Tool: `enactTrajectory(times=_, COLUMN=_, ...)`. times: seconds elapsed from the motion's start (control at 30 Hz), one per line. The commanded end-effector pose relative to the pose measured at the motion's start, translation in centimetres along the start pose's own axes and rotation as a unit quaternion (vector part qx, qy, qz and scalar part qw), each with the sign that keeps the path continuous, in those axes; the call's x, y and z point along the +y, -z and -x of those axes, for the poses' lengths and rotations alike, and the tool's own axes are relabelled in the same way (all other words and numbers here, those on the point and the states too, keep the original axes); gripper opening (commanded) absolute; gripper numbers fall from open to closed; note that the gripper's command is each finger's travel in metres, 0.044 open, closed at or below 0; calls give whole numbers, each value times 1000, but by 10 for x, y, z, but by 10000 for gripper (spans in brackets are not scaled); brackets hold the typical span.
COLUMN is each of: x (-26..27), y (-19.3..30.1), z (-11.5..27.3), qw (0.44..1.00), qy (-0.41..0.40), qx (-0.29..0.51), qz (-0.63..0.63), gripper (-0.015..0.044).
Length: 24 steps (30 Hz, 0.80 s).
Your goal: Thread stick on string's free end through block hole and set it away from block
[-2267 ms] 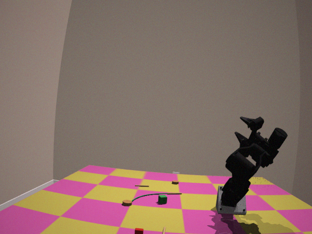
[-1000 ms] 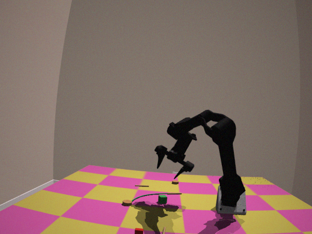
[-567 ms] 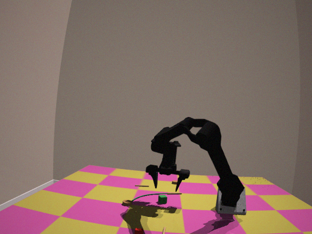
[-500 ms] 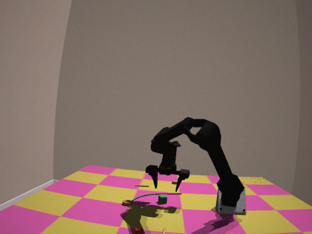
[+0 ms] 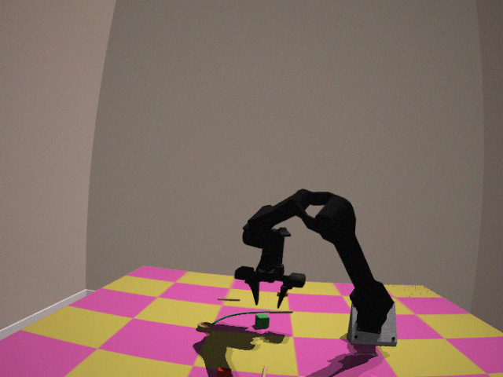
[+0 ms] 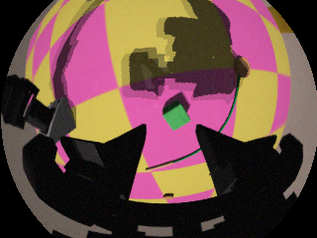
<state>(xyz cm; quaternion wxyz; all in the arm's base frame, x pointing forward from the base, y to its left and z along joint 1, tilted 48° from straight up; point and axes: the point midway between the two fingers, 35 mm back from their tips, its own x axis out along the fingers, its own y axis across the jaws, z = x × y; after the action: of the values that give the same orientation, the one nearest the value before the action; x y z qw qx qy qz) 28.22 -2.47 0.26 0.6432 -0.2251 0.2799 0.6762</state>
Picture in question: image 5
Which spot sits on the green cube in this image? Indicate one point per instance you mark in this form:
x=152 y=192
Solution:
x=262 y=320

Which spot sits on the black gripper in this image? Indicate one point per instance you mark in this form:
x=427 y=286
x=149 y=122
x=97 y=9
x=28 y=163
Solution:
x=249 y=276

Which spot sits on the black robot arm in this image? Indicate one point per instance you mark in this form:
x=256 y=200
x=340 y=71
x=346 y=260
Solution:
x=336 y=224

